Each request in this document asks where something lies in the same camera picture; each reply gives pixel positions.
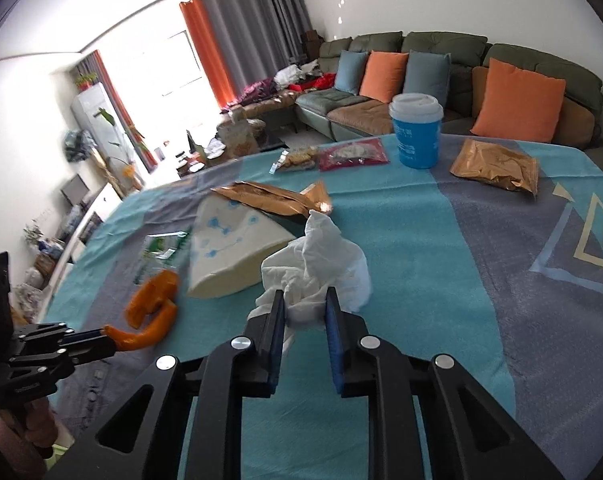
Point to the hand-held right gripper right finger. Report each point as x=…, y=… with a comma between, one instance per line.
x=334, y=340

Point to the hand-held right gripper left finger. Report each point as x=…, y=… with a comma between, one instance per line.
x=279, y=330

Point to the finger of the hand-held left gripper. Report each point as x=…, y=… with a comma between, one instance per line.
x=56, y=362
x=51, y=336

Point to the white tissue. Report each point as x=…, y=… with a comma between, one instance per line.
x=326, y=255

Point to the orange peel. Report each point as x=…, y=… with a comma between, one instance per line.
x=151, y=300

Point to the long gold snack wrapper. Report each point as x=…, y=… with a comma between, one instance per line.
x=266, y=196

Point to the green snack wrapper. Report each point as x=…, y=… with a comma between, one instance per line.
x=164, y=255

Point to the blue cup white lid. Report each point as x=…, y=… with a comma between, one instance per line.
x=415, y=135

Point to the crinkled gold snack wrapper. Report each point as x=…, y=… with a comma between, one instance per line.
x=496, y=167

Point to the person's left forearm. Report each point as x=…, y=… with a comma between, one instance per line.
x=16, y=452

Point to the person's left hand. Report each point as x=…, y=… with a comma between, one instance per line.
x=43, y=430

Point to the vase with plant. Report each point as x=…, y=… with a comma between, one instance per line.
x=32, y=237

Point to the green plastic stool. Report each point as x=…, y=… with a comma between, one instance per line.
x=62, y=449

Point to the clear plastic bag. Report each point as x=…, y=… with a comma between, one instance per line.
x=72, y=220

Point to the printed blue grey blanket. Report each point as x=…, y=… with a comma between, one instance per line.
x=431, y=270

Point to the white TV cabinet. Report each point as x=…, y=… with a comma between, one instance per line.
x=98, y=210

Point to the black monitor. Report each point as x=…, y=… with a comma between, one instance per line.
x=75, y=190

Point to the clear biscuit packet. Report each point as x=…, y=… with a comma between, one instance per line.
x=296, y=159

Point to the covered standing fan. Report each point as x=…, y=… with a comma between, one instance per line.
x=78, y=146

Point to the dark coffee table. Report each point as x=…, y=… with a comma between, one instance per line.
x=201, y=160

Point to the red snack packet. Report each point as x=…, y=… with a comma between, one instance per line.
x=354, y=154

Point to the tall leafy plant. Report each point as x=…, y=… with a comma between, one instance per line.
x=126, y=160

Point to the tan paper bag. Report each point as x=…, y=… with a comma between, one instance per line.
x=237, y=139

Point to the white standing air conditioner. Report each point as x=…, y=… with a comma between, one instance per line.
x=93, y=115

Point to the grey and red curtain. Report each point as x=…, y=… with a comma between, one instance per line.
x=111, y=105

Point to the pile of clothes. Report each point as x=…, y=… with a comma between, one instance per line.
x=281, y=85

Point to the small potted plant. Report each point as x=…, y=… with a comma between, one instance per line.
x=86, y=81

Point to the blue cushion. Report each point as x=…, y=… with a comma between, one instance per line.
x=350, y=72
x=427, y=72

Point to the orange cushion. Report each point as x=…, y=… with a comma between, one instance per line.
x=384, y=76
x=519, y=102

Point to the window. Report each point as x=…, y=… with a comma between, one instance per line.
x=186, y=75

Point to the orange curtain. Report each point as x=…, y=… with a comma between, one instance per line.
x=209, y=55

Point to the brown cardboard box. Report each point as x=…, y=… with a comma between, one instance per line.
x=311, y=45

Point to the green sofa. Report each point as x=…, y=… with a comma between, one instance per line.
x=431, y=42

